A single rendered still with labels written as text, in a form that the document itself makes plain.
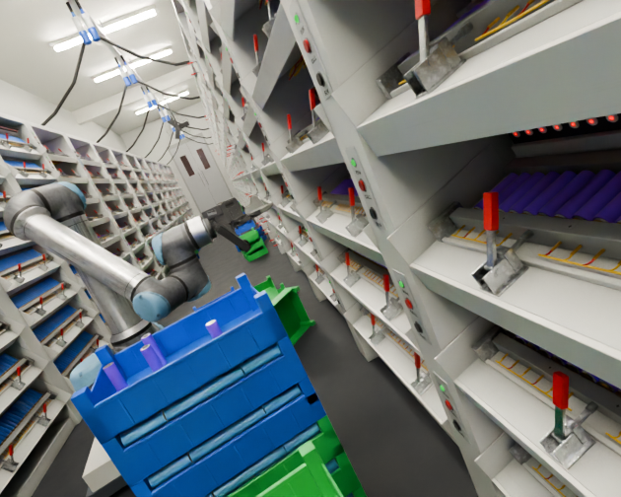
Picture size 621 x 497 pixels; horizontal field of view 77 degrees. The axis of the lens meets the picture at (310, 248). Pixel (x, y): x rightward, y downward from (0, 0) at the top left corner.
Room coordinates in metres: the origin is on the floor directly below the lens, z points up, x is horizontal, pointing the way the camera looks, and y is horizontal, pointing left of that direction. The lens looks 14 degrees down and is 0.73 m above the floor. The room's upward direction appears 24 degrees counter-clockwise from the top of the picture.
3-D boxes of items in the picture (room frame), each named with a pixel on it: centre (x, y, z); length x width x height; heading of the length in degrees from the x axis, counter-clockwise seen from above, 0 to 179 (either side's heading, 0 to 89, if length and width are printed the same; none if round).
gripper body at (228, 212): (1.21, 0.20, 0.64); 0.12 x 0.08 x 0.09; 97
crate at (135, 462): (0.63, 0.26, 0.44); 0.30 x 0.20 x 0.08; 106
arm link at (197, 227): (1.20, 0.28, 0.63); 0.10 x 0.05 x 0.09; 7
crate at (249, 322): (0.63, 0.26, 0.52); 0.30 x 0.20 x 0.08; 106
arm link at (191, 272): (1.17, 0.38, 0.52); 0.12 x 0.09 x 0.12; 149
